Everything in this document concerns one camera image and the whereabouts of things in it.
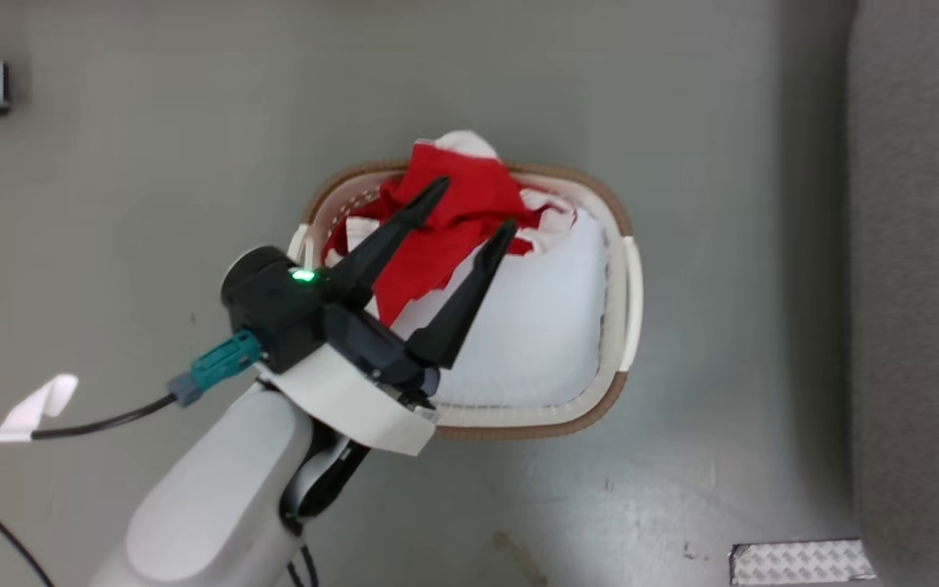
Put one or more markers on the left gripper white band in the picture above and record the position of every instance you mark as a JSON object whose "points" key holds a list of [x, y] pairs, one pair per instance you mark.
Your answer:
{"points": [[355, 403]]}

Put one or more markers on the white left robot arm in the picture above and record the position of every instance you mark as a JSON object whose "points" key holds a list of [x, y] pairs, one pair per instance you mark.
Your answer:
{"points": [[217, 497]]}

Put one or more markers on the red clothing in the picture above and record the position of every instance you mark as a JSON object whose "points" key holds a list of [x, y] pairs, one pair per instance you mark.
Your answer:
{"points": [[469, 196]]}

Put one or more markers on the white clothing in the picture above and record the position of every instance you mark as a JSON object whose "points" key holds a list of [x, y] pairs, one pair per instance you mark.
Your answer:
{"points": [[539, 326]]}

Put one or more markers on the white laundry basket brown rim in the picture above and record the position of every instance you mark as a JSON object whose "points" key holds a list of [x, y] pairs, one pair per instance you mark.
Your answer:
{"points": [[628, 326]]}

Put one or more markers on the white tape tag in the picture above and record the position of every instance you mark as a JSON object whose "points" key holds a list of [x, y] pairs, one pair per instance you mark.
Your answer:
{"points": [[33, 408]]}

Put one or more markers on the metal checker plate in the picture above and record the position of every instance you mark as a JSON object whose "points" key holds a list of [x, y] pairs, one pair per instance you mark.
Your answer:
{"points": [[800, 562]]}

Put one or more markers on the grey sofa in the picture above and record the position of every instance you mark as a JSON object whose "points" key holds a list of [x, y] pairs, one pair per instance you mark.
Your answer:
{"points": [[922, 285]]}

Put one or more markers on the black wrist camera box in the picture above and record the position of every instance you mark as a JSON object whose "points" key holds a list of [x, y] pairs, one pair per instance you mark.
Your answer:
{"points": [[274, 306]]}

